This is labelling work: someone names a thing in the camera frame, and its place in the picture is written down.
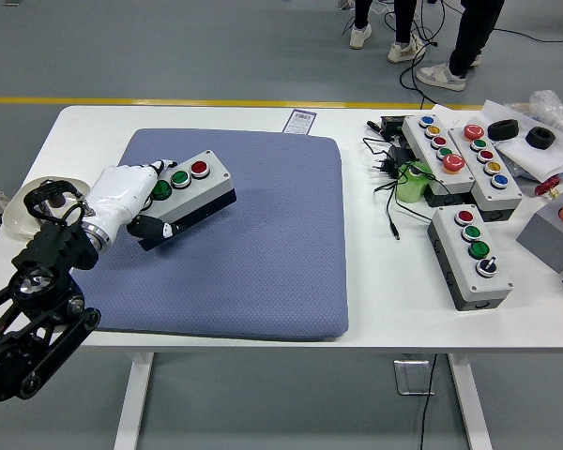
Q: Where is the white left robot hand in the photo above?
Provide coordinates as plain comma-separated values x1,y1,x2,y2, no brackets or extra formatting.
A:
81,158,179,245

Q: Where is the grey four-button control box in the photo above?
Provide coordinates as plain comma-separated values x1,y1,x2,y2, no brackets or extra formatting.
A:
426,204,514,312
135,149,238,252

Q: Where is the five-button box, blue button at end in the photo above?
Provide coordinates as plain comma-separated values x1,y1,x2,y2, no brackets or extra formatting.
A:
401,113,476,207

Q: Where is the five-button box, red mushroom at end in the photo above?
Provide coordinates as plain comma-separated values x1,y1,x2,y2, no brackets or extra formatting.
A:
449,122,525,222

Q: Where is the red mushroom button part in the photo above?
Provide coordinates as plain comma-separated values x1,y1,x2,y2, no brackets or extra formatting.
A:
533,175,563,201

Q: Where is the white shallow dish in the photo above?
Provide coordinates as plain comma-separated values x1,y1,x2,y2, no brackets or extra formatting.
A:
2,176,91,235

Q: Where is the grey-blue textured mat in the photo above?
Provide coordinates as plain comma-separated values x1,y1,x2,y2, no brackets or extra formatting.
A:
68,127,350,342

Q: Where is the purple label card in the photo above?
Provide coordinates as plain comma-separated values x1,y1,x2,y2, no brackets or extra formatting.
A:
282,109,319,137

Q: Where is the white table leg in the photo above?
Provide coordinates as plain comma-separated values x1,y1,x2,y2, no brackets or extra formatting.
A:
448,352,494,450
114,351,155,450

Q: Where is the small black device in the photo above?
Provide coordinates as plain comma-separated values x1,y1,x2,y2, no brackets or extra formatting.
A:
379,115,412,140

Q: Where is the green plastic cup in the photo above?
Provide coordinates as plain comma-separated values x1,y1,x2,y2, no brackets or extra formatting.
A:
396,160,434,204

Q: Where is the white paper sheet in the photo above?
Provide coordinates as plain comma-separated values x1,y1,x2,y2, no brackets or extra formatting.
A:
432,103,468,128

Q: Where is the grey block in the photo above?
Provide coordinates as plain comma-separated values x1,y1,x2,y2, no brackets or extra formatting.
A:
515,191,563,274

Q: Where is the clear bubble wrap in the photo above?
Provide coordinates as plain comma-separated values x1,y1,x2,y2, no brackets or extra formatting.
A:
527,90,563,137

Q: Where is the black power adapter with cord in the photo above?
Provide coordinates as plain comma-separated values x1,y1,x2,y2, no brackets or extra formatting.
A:
361,136,445,243

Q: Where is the black floor cable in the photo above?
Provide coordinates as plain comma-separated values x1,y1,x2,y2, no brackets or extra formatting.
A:
492,25,563,44
398,18,440,110

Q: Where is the metal bracket under table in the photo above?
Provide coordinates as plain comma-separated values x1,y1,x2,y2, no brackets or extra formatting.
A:
393,358,436,398

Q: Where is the black cable under table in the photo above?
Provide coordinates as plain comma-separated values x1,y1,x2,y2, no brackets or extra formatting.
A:
418,353,440,450

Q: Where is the black foam ring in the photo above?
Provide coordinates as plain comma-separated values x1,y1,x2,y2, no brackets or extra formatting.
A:
486,119,521,141
525,127,556,150

